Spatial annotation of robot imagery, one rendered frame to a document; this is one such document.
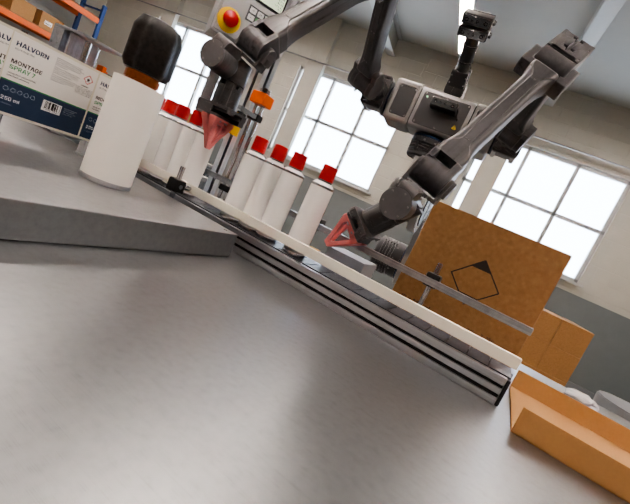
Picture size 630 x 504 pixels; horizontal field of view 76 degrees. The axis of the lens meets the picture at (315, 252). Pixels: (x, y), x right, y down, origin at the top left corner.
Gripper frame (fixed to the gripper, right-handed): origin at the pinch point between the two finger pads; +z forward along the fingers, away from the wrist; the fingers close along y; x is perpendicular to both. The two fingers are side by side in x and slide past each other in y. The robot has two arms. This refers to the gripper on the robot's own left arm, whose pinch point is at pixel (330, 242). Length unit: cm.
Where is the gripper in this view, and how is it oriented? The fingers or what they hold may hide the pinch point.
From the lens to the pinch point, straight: 84.6
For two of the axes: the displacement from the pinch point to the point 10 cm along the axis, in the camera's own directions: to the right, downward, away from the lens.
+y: -4.3, -0.4, -9.0
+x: 3.5, 9.1, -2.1
